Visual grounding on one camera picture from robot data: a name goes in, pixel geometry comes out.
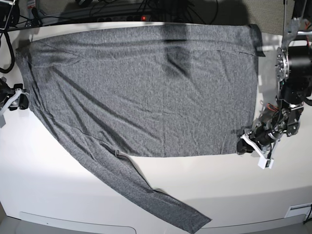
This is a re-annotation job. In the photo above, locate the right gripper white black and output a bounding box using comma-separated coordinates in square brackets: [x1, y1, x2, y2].
[0, 82, 29, 116]

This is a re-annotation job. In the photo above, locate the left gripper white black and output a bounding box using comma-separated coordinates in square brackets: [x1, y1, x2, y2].
[231, 126, 280, 159]

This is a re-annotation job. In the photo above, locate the grey long-sleeve T-shirt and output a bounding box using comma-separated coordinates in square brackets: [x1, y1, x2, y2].
[16, 24, 261, 234]

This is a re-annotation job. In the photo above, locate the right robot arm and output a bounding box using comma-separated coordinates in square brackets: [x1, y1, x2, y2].
[0, 0, 29, 127]

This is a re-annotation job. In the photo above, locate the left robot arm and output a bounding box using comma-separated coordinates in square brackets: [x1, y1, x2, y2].
[236, 0, 312, 169]

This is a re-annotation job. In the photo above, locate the white label plate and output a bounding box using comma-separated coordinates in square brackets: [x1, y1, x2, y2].
[285, 203, 312, 219]

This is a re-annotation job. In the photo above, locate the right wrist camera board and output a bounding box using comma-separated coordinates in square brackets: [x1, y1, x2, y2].
[0, 115, 6, 128]

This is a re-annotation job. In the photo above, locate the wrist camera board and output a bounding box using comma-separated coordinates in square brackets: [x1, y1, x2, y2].
[0, 115, 6, 128]
[258, 156, 274, 169]

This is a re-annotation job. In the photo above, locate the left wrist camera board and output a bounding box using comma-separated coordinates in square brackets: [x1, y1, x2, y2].
[258, 156, 274, 169]

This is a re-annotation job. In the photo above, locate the white power strip red switch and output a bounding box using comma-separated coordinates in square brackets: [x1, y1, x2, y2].
[96, 14, 152, 22]

